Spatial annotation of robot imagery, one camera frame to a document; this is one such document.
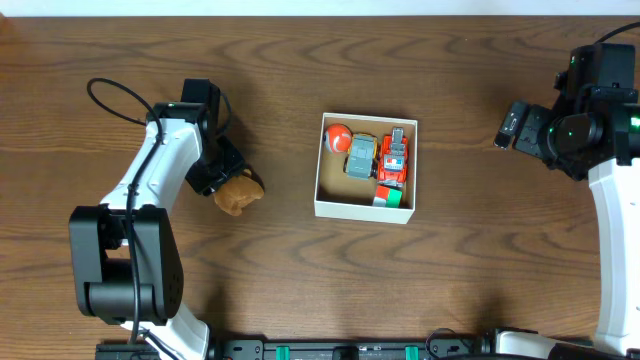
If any brown plush toy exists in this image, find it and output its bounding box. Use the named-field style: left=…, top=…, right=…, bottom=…
left=214, top=169, right=264, bottom=216

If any orange ball with eye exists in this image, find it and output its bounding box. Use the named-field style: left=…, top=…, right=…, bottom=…
left=323, top=124, right=352, bottom=153

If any red toy fire truck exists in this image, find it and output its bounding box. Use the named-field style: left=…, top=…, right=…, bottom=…
left=377, top=127, right=408, bottom=188

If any grey yellow toy car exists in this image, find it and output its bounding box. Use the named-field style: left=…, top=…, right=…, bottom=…
left=343, top=133, right=378, bottom=180

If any colourful puzzle cube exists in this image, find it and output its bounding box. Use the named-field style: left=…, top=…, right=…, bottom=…
left=372, top=185, right=403, bottom=208

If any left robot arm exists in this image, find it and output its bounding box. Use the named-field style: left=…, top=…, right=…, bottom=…
left=69, top=79, right=247, bottom=359

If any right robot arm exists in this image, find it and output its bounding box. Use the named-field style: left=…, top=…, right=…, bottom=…
left=494, top=40, right=639, bottom=359

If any white cardboard box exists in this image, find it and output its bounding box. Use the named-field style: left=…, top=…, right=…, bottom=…
left=314, top=113, right=418, bottom=224

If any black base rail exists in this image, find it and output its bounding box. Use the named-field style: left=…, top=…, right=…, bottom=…
left=95, top=328, right=605, bottom=360

